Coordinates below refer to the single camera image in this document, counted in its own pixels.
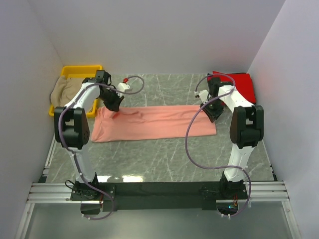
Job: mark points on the pink t shirt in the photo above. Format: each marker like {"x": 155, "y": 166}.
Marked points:
{"x": 142, "y": 123}

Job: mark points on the black base bar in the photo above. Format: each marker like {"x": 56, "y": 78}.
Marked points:
{"x": 159, "y": 195}

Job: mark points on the aluminium rail frame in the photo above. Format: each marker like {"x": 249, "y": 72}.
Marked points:
{"x": 57, "y": 193}

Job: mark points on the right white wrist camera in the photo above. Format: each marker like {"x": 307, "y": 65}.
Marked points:
{"x": 203, "y": 95}

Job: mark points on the red folded t shirt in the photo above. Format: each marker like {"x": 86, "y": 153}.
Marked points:
{"x": 243, "y": 81}

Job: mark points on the yellow plastic bin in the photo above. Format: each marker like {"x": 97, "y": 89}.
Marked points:
{"x": 84, "y": 71}

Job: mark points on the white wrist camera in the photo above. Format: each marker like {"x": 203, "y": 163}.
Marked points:
{"x": 124, "y": 88}
{"x": 203, "y": 95}

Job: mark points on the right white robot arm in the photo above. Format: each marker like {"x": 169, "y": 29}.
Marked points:
{"x": 246, "y": 129}

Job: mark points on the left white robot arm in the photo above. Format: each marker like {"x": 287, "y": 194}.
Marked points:
{"x": 72, "y": 131}

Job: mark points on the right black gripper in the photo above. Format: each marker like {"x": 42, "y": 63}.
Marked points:
{"x": 213, "y": 115}

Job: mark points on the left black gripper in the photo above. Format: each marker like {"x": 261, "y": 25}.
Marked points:
{"x": 114, "y": 106}

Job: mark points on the beige t shirt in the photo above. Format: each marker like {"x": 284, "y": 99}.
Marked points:
{"x": 64, "y": 90}

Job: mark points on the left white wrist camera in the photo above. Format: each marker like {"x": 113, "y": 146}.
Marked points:
{"x": 124, "y": 88}

